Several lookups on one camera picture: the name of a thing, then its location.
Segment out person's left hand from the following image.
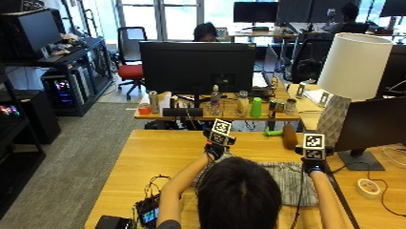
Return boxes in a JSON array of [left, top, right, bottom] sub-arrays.
[[202, 141, 228, 161]]

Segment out person's right hand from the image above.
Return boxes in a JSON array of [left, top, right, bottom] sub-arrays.
[[300, 157, 330, 176]]

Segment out grey knit cloth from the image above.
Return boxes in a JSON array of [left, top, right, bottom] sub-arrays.
[[191, 154, 320, 208]]

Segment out white marker cube left glove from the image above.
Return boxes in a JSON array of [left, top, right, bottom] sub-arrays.
[[207, 117, 236, 148]]

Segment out white marker cube glove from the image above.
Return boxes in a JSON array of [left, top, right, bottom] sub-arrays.
[[207, 117, 236, 148], [294, 133, 335, 161]]

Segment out white marker cube right glove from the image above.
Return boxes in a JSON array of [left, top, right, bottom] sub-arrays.
[[294, 133, 335, 161]]

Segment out brown oblong brush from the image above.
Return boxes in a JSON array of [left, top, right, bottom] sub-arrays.
[[282, 123, 299, 151]]

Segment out wooden desk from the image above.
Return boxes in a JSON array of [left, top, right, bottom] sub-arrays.
[[133, 80, 302, 132]]

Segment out green plastic toy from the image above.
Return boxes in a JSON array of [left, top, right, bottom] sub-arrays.
[[262, 128, 284, 137]]

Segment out black soundbar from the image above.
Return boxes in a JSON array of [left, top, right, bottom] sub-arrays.
[[160, 107, 203, 117]]

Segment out white tape roll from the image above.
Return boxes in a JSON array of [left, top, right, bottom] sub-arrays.
[[355, 177, 381, 200]]

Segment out the person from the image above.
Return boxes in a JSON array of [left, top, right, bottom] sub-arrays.
[[155, 156, 284, 229]]

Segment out glass jar with lid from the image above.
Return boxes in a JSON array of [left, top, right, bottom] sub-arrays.
[[234, 90, 251, 117]]

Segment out clear water bottle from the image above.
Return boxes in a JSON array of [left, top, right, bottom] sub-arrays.
[[208, 84, 223, 116]]

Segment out green plastic cup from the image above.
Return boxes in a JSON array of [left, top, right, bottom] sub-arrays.
[[248, 96, 263, 119]]

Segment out dark drink can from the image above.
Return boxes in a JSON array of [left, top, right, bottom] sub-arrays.
[[267, 98, 279, 119]]

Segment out black monitor with square foot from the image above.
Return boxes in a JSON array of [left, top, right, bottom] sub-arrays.
[[334, 96, 406, 172]]

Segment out small glass jar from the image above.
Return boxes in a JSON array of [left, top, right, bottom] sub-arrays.
[[283, 97, 298, 115]]

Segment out white carton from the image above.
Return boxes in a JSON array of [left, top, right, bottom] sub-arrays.
[[156, 91, 172, 111]]

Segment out orange cup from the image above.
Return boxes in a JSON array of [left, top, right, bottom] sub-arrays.
[[137, 102, 152, 115]]

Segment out small marker board stand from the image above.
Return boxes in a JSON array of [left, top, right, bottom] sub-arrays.
[[316, 92, 332, 108], [295, 82, 308, 100]]

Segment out black device with lit screen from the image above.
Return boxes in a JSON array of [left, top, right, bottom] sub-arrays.
[[134, 194, 162, 229]]

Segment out large black monitor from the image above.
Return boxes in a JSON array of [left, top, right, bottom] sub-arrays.
[[138, 40, 256, 109]]

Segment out red seat office chair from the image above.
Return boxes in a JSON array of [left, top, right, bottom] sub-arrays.
[[115, 26, 148, 101]]

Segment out white shade table lamp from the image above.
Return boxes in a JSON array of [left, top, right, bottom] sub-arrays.
[[315, 31, 393, 149]]

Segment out black box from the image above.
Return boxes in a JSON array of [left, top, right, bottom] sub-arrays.
[[94, 215, 134, 229]]

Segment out black office chair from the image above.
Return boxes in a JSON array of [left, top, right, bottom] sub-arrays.
[[287, 32, 336, 84]]

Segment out checkered calibration board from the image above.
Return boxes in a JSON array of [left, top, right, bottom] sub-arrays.
[[214, 27, 230, 41]]

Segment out computer tower with coloured lights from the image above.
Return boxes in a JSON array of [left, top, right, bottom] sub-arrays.
[[39, 68, 93, 110]]

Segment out black shelf cabinet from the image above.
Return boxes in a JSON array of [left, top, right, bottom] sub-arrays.
[[0, 35, 115, 117]]

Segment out black computer case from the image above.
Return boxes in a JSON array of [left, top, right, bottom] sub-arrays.
[[14, 90, 63, 145]]

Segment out black background monitor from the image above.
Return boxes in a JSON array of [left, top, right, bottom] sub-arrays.
[[377, 0, 406, 18], [275, 0, 361, 25], [231, 1, 280, 24]]

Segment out black metal rack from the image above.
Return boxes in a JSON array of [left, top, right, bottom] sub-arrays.
[[0, 63, 47, 221]]

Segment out black monitor on cabinet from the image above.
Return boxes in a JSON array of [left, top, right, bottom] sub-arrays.
[[0, 7, 63, 60]]

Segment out black glove cable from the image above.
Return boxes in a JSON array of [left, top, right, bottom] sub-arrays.
[[290, 165, 307, 229]]

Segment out thin red cable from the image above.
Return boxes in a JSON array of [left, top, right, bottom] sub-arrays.
[[365, 171, 406, 219]]

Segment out black tangled cables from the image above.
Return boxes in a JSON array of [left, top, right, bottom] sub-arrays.
[[142, 174, 172, 200]]

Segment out white cable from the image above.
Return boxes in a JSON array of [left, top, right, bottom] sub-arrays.
[[380, 144, 406, 170]]

